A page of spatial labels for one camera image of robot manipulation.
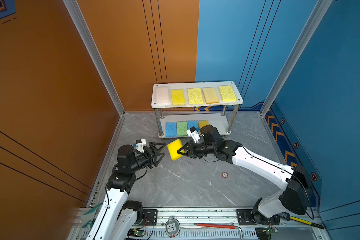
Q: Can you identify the orange-yellow thick sponge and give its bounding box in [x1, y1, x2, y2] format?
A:
[203, 88, 219, 104]

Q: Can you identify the red handled tool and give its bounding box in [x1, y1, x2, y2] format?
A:
[194, 223, 244, 240]

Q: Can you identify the bright yellow foam sponge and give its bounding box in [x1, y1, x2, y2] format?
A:
[167, 139, 183, 161]

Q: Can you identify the aluminium right corner post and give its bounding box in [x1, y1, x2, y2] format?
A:
[260, 0, 333, 117]

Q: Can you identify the round grey socket plate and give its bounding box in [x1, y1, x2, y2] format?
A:
[165, 217, 181, 238]

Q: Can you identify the aluminium front rail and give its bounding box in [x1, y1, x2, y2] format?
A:
[68, 206, 331, 240]

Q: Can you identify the small orange-yellow sponge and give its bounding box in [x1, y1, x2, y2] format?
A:
[198, 120, 210, 129]

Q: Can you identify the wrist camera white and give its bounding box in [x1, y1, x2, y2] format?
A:
[133, 139, 147, 153]
[187, 127, 201, 144]

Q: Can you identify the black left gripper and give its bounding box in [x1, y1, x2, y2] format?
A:
[129, 143, 166, 175]

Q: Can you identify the aluminium corner post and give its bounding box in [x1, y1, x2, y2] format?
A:
[63, 0, 125, 117]
[260, 0, 333, 117]

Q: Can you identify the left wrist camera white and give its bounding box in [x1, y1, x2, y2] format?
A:
[133, 139, 147, 153]

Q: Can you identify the aluminium left corner post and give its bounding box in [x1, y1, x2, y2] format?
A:
[63, 0, 125, 117]

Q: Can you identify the small red ring marker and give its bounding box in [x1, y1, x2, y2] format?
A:
[222, 172, 229, 179]

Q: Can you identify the white foam sponge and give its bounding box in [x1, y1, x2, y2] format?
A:
[155, 87, 170, 105]

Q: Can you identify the green cellulose sponge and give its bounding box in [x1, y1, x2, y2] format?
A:
[177, 122, 188, 137]

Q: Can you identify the blue cellulose sponge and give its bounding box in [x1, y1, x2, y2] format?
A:
[166, 122, 177, 138]
[187, 121, 200, 133]

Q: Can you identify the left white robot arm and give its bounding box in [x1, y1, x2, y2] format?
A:
[87, 143, 166, 240]

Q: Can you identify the yellow cellulose sponge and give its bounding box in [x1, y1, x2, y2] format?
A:
[219, 86, 237, 102]
[187, 88, 204, 105]

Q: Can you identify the white two-tier metal shelf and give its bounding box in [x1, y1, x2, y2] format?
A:
[151, 82, 244, 139]

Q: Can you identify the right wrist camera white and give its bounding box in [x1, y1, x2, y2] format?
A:
[187, 127, 201, 144]

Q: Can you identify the yellow foam sponge front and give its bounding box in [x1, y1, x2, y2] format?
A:
[171, 89, 186, 106]

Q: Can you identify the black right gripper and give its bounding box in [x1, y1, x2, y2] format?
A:
[176, 140, 216, 159]

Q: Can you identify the circuit board right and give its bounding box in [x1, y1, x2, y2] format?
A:
[263, 227, 279, 235]

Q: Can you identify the green circuit board left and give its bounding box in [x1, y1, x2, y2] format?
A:
[133, 229, 146, 238]

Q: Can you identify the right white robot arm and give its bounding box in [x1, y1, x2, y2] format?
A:
[172, 125, 313, 225]

